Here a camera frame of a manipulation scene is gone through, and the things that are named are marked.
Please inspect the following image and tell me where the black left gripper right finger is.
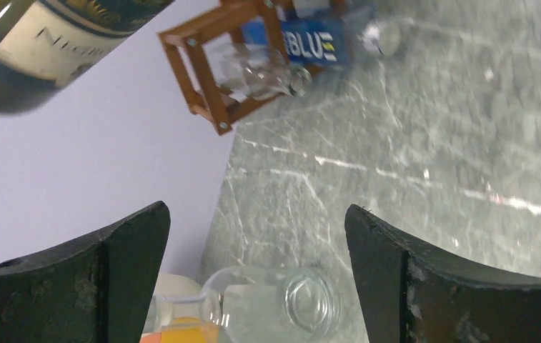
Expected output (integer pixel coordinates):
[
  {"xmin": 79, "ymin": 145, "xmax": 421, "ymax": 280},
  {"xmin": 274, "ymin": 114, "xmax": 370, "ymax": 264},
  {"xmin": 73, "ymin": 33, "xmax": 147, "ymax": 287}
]
[{"xmin": 344, "ymin": 204, "xmax": 541, "ymax": 342}]

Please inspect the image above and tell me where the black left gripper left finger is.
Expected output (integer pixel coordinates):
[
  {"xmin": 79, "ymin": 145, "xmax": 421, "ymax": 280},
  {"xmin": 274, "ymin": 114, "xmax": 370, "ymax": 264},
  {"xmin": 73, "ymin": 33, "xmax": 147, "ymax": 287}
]
[{"xmin": 0, "ymin": 201, "xmax": 171, "ymax": 342}]

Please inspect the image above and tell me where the clear bottle silver cap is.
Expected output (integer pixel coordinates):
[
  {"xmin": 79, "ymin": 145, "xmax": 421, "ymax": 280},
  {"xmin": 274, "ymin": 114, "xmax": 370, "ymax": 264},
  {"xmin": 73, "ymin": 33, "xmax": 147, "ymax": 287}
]
[{"xmin": 151, "ymin": 266, "xmax": 341, "ymax": 342}]

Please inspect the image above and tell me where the dark bottle cream label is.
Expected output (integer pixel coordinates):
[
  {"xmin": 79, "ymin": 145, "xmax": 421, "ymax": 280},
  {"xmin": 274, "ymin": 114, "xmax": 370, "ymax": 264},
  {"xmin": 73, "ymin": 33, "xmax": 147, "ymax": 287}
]
[{"xmin": 0, "ymin": 0, "xmax": 171, "ymax": 115}]

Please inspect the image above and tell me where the clear glass bottle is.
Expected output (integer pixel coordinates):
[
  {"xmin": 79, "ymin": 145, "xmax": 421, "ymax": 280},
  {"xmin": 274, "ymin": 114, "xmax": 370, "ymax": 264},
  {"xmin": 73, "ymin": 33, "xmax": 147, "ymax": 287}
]
[{"xmin": 217, "ymin": 44, "xmax": 312, "ymax": 101}]

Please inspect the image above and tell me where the brown wooden wine rack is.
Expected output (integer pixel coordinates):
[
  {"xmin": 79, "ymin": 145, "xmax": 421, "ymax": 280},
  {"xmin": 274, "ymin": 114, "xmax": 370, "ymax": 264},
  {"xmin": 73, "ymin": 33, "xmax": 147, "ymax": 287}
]
[{"xmin": 158, "ymin": 1, "xmax": 322, "ymax": 135}]

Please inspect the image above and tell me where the beige orange yellow cylinder box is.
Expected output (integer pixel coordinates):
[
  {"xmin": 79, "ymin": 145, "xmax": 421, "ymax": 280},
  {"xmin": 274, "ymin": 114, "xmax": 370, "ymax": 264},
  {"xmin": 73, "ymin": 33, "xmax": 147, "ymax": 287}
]
[{"xmin": 140, "ymin": 273, "xmax": 219, "ymax": 342}]

